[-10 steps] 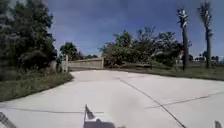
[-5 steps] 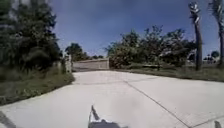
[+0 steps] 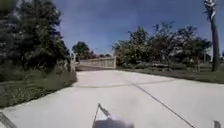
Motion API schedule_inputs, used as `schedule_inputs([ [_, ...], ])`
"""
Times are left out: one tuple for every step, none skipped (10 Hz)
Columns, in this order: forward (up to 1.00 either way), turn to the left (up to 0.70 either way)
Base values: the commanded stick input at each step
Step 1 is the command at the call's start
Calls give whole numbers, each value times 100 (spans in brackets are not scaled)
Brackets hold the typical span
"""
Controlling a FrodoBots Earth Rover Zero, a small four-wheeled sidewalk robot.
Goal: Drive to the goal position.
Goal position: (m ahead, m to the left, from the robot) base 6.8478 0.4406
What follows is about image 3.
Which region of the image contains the grass strip under trees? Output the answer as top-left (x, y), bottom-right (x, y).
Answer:
top-left (117, 65), bottom-right (224, 85)

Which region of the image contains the large dark green tree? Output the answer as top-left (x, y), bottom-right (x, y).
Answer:
top-left (0, 0), bottom-right (72, 81)

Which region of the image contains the tall bare tree trunk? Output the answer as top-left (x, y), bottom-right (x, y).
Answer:
top-left (203, 0), bottom-right (222, 73)

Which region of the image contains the grass verge with weeds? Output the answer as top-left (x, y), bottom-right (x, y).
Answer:
top-left (0, 70), bottom-right (78, 109)

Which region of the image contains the robot's own part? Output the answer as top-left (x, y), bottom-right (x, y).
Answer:
top-left (91, 102), bottom-right (112, 128)

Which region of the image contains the pale wall with gate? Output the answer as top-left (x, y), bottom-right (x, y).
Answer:
top-left (69, 53), bottom-right (118, 72)

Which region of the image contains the distant dark green tree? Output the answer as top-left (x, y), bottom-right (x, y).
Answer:
top-left (71, 41), bottom-right (98, 62)

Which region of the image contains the pale concrete road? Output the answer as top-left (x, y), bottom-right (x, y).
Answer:
top-left (0, 69), bottom-right (224, 128)

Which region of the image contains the row of leafy trees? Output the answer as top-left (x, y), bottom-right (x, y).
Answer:
top-left (112, 21), bottom-right (212, 71)

